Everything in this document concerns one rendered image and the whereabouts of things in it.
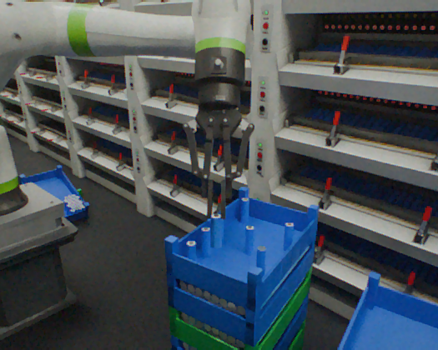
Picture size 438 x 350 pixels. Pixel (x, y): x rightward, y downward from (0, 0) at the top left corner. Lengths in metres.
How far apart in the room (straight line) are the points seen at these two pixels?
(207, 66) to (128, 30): 0.27
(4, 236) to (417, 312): 1.02
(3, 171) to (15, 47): 0.45
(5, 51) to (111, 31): 0.22
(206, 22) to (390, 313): 0.66
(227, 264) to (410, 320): 0.37
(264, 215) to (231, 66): 0.42
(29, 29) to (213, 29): 0.37
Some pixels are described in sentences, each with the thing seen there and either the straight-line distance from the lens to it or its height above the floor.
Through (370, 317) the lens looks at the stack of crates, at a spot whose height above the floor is 0.32.
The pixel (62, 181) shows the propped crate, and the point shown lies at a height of 0.12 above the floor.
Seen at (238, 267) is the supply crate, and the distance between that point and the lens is 0.78.
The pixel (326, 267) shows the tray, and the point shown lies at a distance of 1.23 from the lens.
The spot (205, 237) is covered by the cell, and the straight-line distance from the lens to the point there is 0.78.
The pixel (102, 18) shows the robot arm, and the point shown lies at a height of 0.87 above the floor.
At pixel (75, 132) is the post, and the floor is 0.28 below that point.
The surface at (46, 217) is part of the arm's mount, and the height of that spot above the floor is 0.34.
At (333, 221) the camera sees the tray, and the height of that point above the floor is 0.34.
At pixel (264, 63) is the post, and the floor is 0.75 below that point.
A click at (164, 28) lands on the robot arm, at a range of 0.86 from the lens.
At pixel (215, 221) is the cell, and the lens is 0.66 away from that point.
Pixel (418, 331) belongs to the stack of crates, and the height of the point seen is 0.32.
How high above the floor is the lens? 0.86
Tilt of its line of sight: 22 degrees down
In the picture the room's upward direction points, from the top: straight up
